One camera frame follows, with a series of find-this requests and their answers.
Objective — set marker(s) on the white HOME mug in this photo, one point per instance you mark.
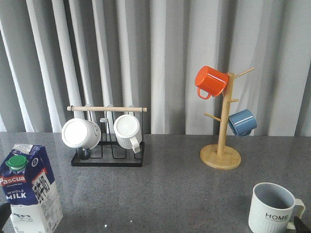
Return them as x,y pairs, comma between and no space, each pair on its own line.
271,209

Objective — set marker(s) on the white ribbed mug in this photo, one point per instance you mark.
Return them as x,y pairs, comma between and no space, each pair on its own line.
128,132

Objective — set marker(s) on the wooden mug tree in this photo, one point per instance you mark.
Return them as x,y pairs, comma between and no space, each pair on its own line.
219,155

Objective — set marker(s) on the blue white milk carton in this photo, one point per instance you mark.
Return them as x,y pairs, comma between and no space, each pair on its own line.
29,186

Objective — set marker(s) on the white smiley mug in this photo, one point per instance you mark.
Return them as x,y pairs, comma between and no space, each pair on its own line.
81,133

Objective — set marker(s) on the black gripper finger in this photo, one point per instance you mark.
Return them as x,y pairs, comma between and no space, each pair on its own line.
5,212
300,227

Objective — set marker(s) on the grey curtain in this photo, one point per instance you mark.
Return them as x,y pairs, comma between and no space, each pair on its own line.
57,53

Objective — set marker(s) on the blue enamel mug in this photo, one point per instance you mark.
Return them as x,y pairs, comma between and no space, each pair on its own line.
242,123

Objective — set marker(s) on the orange enamel mug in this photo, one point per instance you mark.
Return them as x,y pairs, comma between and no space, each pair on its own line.
210,82

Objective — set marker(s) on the black wire mug rack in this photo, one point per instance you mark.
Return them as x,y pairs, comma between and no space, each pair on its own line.
108,152

